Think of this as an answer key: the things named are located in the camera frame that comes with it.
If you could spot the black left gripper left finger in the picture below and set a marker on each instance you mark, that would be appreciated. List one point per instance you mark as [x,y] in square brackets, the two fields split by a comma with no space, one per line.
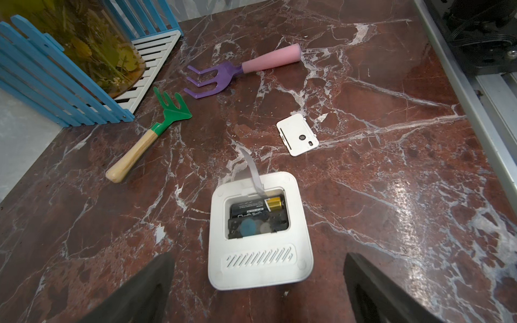
[141,299]

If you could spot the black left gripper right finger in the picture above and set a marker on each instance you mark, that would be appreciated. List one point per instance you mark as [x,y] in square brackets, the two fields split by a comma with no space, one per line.
[374,297]

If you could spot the potted plant glass jar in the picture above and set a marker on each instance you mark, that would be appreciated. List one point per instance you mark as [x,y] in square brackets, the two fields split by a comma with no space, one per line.
[90,38]

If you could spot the purple fork pink handle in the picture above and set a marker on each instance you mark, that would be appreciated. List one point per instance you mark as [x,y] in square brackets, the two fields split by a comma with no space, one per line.
[226,71]

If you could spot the grey pull ribbon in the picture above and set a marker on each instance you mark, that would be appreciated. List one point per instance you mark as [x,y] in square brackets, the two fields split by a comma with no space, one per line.
[258,185]

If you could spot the green rake wooden handle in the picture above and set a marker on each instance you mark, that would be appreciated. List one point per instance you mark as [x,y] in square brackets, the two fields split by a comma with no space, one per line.
[172,113]

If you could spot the black gold AA battery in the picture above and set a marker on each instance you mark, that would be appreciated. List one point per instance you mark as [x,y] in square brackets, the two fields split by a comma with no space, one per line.
[256,207]

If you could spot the white battery cover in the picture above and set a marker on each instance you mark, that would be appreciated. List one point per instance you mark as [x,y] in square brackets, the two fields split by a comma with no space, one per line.
[296,135]

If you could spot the blue white slatted crate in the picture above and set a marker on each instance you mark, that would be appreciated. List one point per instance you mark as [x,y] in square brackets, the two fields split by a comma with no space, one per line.
[35,70]

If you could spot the aluminium front rail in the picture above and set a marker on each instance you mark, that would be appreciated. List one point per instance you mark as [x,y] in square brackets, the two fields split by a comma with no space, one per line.
[489,102]

